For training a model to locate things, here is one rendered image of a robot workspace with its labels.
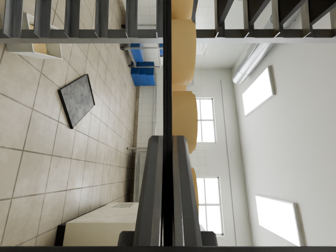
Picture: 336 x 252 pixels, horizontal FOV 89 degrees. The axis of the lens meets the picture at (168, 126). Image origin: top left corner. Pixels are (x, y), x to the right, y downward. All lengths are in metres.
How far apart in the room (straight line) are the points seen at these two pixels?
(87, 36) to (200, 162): 4.47
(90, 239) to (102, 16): 1.67
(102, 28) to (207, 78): 5.19
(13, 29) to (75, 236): 1.59
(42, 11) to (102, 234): 1.61
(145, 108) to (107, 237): 3.92
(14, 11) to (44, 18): 0.10
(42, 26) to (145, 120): 4.48
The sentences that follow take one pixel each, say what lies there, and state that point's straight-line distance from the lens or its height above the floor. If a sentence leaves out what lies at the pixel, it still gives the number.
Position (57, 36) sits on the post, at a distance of 0.69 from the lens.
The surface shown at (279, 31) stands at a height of 1.31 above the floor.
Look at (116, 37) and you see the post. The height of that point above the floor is 0.82.
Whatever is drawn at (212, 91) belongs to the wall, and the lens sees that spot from 5.52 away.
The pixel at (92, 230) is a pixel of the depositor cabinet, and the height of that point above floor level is 0.32.
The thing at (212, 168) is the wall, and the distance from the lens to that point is 4.91.
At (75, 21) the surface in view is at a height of 0.69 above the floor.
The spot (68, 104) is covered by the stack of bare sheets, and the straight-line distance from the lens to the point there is 1.92.
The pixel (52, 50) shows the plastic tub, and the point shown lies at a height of 0.10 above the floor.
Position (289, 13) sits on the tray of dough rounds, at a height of 1.31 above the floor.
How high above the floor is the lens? 0.98
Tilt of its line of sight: level
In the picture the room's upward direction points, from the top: 90 degrees clockwise
